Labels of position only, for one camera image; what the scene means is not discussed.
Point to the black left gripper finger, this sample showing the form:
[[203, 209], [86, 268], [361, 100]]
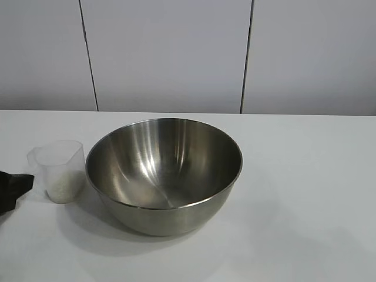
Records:
[[16, 181], [6, 204]]

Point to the translucent plastic measuring cup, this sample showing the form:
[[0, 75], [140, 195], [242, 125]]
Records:
[[58, 158]]

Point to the stainless steel mixing bowl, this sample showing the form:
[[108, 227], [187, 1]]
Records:
[[164, 176]]

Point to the white rice grains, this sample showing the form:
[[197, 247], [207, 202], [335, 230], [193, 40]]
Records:
[[69, 188]]

